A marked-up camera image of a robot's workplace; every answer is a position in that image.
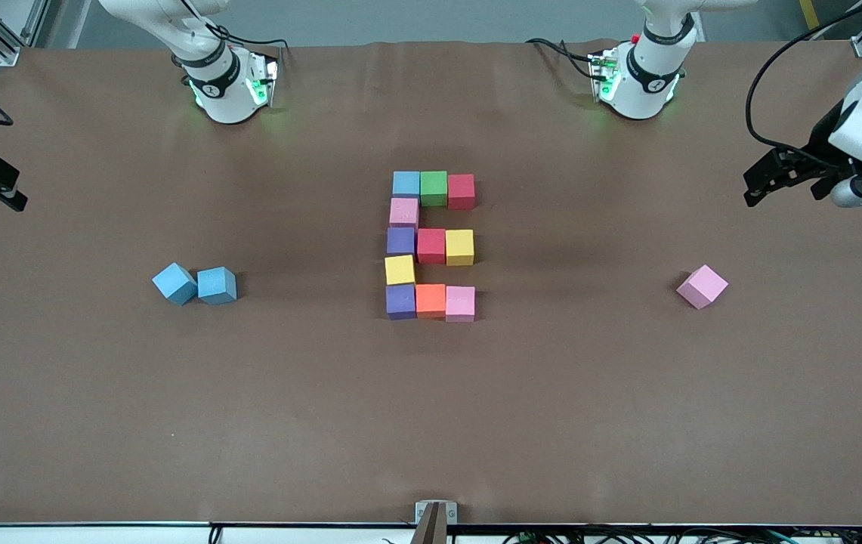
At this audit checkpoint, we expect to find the black left base cable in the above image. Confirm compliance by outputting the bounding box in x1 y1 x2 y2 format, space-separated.
525 38 598 80

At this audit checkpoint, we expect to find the green foam block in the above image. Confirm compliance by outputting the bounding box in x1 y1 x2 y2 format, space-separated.
420 171 449 208

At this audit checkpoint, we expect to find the yellow foam block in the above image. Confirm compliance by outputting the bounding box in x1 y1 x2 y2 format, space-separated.
445 229 475 267
385 255 417 286

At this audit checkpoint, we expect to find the grey metal bracket with post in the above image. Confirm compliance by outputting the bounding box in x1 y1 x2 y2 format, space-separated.
412 500 459 544

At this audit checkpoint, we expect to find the metal base connector bracket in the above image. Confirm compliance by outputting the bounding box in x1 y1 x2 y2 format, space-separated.
248 54 280 108
588 50 622 103

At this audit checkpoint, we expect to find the orange foam block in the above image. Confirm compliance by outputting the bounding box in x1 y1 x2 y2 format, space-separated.
416 283 447 319

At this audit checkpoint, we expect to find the pink foam block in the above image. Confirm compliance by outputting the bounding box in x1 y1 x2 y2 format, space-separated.
676 264 730 311
389 198 421 229
445 286 477 323

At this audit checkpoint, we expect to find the red foam block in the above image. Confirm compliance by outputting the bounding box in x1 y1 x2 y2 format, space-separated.
416 228 447 265
446 174 477 211

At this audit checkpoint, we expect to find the brown table mat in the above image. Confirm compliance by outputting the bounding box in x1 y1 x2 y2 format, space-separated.
0 39 862 527

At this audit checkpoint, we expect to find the black cable bundle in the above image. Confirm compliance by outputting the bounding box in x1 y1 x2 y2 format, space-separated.
502 529 862 544

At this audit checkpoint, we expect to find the purple foam block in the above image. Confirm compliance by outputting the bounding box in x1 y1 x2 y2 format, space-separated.
385 284 418 321
387 227 418 258

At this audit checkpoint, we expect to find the black right base cable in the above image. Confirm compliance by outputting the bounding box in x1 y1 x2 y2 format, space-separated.
174 0 289 55

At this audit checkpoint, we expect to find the white table edge rail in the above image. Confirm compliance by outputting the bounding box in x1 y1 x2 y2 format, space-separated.
0 523 862 544

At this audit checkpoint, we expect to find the black base cable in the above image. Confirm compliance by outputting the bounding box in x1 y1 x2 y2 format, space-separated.
174 0 289 55
525 38 598 80

